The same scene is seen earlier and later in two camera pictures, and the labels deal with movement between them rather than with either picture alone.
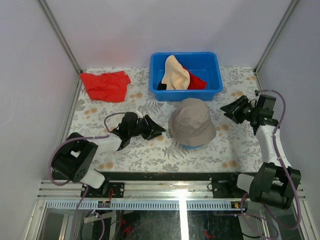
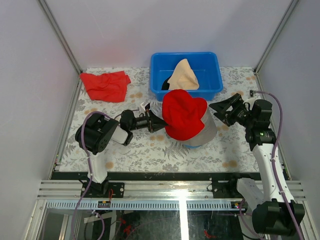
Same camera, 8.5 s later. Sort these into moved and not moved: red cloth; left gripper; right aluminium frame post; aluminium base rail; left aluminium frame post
Moved: left gripper
Not moved: aluminium base rail; left aluminium frame post; right aluminium frame post; red cloth
